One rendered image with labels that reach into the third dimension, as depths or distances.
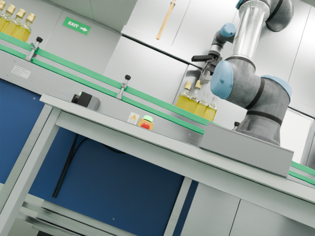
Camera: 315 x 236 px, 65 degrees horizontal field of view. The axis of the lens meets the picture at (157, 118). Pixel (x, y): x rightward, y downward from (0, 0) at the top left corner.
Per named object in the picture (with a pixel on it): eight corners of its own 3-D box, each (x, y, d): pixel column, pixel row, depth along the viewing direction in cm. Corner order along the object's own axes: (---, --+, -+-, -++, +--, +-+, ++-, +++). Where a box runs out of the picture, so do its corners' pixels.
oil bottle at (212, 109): (203, 141, 140) (215, 107, 144) (206, 141, 135) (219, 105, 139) (194, 137, 140) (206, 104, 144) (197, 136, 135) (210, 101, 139)
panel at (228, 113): (297, 167, 159) (311, 120, 165) (301, 168, 156) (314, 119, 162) (169, 114, 153) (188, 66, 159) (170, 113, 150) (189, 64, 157)
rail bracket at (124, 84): (121, 102, 121) (132, 77, 124) (121, 98, 114) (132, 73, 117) (114, 99, 121) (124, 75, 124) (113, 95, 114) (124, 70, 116)
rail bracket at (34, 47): (32, 64, 118) (45, 40, 121) (26, 58, 111) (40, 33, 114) (24, 61, 118) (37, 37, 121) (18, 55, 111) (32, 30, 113)
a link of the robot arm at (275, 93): (291, 123, 77) (303, 84, 79) (252, 106, 77) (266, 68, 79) (269, 126, 89) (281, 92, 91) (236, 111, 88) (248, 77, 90)
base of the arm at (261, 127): (285, 151, 73) (296, 121, 74) (235, 133, 76) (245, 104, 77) (270, 155, 87) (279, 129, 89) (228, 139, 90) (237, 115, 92)
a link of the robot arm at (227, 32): (244, 27, 135) (235, 36, 145) (226, 18, 134) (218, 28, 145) (240, 39, 133) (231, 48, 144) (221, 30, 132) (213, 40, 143)
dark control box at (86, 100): (93, 117, 117) (100, 101, 118) (91, 114, 109) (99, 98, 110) (77, 110, 116) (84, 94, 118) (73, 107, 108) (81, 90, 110)
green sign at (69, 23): (86, 36, 458) (91, 27, 462) (86, 35, 457) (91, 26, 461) (61, 25, 455) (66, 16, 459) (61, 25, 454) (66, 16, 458)
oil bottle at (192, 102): (184, 133, 140) (197, 99, 144) (187, 132, 135) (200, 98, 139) (175, 129, 140) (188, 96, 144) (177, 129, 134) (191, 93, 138)
